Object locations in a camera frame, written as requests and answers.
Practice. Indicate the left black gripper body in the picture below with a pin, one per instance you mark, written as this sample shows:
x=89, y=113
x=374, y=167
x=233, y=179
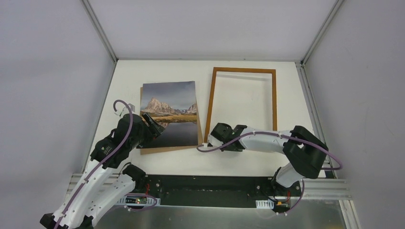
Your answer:
x=149, y=125

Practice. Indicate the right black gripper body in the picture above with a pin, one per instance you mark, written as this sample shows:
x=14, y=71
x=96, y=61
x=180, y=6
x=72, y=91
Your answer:
x=219, y=133

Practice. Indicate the brown fibreboard backing board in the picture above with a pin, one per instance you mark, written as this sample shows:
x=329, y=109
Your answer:
x=171, y=150

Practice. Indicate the mountain landscape photo print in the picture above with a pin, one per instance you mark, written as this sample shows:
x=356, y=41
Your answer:
x=172, y=113

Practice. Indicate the brown wooden photo frame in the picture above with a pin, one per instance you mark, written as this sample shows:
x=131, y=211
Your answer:
x=242, y=96

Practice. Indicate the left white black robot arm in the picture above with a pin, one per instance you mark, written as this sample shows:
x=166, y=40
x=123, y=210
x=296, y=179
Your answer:
x=87, y=204

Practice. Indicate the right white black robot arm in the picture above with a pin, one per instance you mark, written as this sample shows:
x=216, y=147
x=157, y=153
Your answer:
x=304, y=151

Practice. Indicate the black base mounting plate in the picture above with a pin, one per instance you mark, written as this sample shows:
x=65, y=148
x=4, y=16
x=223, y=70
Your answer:
x=212, y=191

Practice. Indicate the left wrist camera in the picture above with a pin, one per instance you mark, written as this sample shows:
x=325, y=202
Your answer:
x=131, y=108

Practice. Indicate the left white cable duct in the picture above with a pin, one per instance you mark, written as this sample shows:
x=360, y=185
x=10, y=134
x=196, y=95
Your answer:
x=138, y=201

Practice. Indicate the white cable duct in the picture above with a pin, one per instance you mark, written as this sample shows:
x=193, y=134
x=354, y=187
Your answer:
x=138, y=201
x=264, y=204

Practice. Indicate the right white cable duct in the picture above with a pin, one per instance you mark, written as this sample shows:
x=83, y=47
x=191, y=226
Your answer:
x=264, y=204

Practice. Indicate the aluminium front rail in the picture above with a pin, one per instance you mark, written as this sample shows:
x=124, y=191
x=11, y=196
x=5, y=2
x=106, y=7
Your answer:
x=322, y=188

